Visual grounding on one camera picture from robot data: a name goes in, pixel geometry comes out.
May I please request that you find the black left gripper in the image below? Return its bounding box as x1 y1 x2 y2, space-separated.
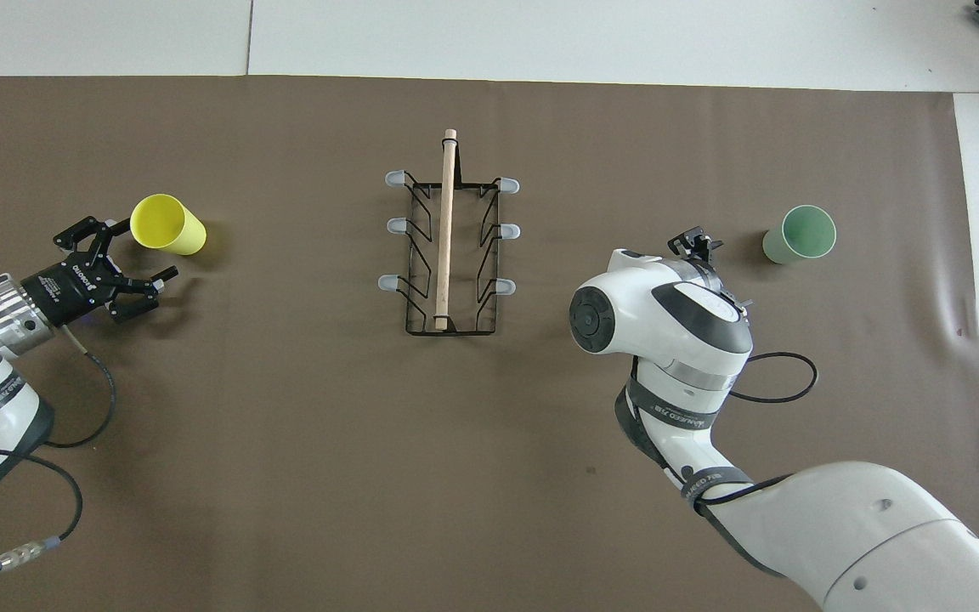
20 216 179 328

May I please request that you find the yellow plastic cup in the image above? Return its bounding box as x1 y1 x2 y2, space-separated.
130 194 207 256

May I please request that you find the pale green plastic cup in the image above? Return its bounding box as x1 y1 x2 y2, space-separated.
762 205 837 264

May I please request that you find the brown table mat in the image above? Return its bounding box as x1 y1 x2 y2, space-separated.
0 75 979 612

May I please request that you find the black wire cup rack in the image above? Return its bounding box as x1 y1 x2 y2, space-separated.
378 128 521 336

